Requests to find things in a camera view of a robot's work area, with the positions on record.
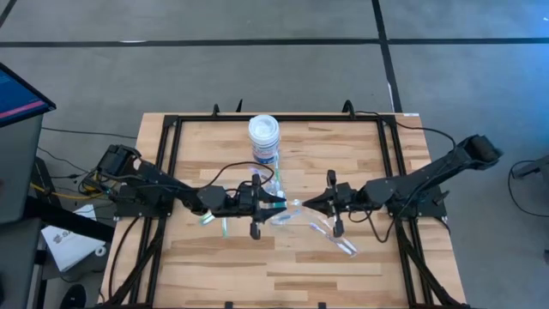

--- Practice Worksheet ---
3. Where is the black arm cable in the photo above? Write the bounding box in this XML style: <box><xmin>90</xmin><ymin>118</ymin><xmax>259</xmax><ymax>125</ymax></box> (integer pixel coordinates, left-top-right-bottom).
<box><xmin>188</xmin><ymin>161</ymin><xmax>276</xmax><ymax>203</ymax></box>
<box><xmin>353</xmin><ymin>109</ymin><xmax>458</xmax><ymax>149</ymax></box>

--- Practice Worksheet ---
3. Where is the yellow cable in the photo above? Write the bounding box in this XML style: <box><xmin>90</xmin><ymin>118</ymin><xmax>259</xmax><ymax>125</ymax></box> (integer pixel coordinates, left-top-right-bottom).
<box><xmin>28</xmin><ymin>182</ymin><xmax>106</xmax><ymax>202</ymax></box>

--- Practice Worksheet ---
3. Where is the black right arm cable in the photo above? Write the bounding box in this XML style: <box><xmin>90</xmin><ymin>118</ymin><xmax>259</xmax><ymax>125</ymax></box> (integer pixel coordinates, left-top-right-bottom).
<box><xmin>353</xmin><ymin>109</ymin><xmax>458</xmax><ymax>149</ymax></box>

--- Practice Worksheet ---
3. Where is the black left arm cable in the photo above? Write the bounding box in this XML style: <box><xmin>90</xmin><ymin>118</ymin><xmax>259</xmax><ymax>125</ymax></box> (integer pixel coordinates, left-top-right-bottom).
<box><xmin>188</xmin><ymin>161</ymin><xmax>276</xmax><ymax>203</ymax></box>

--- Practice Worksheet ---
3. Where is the white paper booklet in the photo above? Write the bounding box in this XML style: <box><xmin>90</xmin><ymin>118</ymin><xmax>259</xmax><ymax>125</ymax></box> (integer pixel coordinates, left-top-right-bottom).
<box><xmin>40</xmin><ymin>203</ymin><xmax>107</xmax><ymax>273</ymax></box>

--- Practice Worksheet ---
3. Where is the black metal table frame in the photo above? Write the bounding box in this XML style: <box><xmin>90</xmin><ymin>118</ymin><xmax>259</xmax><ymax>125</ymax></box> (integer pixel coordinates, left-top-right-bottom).
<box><xmin>102</xmin><ymin>99</ymin><xmax>469</xmax><ymax>309</ymax></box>

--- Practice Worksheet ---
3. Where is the white wipes canister blue label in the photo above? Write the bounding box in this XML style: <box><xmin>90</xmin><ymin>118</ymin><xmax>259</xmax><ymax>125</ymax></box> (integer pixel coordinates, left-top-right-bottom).
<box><xmin>247</xmin><ymin>113</ymin><xmax>282</xmax><ymax>166</ymax></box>

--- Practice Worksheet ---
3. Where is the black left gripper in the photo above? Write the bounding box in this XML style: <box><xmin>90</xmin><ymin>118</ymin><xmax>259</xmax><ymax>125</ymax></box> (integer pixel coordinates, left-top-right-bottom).
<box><xmin>226</xmin><ymin>173</ymin><xmax>287</xmax><ymax>240</ymax></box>

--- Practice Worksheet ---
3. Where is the black floor beam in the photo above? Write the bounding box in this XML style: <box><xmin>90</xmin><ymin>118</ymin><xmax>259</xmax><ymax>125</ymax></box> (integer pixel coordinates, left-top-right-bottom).
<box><xmin>23</xmin><ymin>195</ymin><xmax>116</xmax><ymax>244</ymax></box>

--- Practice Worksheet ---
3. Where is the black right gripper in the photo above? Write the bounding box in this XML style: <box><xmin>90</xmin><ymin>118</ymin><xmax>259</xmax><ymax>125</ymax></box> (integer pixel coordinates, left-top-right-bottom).
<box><xmin>301</xmin><ymin>169</ymin><xmax>368</xmax><ymax>239</ymax></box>

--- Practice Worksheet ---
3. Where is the blue display screen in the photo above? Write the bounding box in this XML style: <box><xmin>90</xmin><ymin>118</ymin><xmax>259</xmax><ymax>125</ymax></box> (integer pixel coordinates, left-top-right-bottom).
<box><xmin>0</xmin><ymin>62</ymin><xmax>57</xmax><ymax>129</ymax></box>

